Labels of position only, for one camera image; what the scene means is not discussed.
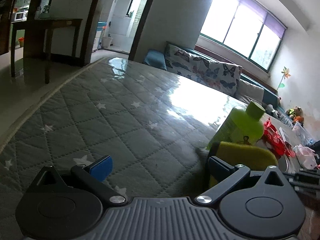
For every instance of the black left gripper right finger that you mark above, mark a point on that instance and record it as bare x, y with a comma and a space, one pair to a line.
261, 206

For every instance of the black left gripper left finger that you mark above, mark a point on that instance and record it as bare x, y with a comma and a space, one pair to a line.
67, 204

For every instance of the clear plastic box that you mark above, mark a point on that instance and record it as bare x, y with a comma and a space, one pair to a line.
304, 136

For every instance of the white plastic bucket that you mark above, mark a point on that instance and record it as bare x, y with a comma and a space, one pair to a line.
106, 42

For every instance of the window with green frame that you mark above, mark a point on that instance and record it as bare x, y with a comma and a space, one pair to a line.
246, 28

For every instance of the green plastic detergent bottle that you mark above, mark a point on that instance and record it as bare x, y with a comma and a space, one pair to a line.
242, 126

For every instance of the red cut paper decoration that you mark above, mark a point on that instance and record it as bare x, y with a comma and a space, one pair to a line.
278, 146

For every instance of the blue cushion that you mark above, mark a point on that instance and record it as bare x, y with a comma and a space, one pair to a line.
155, 59

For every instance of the grey quilted star table cover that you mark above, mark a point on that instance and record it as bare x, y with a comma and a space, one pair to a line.
150, 122

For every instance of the white microwave oven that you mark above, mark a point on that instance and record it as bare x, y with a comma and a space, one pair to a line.
21, 16

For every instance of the yellow and grey microfibre cloth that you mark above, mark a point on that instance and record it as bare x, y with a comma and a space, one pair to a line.
257, 159

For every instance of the pink plastic bag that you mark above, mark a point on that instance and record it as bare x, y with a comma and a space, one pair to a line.
306, 156

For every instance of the round induction cooktop in table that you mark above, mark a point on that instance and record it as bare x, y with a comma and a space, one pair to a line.
288, 164

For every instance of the colourful pinwheel toy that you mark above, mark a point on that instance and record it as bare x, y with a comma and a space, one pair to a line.
285, 75

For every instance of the beige cushion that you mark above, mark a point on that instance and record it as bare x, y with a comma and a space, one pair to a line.
247, 92

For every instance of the blue white storage cabinet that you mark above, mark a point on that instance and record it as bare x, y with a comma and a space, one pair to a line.
98, 35

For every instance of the dark wooden side table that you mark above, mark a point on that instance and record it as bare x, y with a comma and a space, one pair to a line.
39, 35

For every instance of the plush toys pile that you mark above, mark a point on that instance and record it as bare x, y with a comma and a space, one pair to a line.
296, 115

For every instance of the butterfly print cushion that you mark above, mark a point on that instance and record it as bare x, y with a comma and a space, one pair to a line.
221, 76

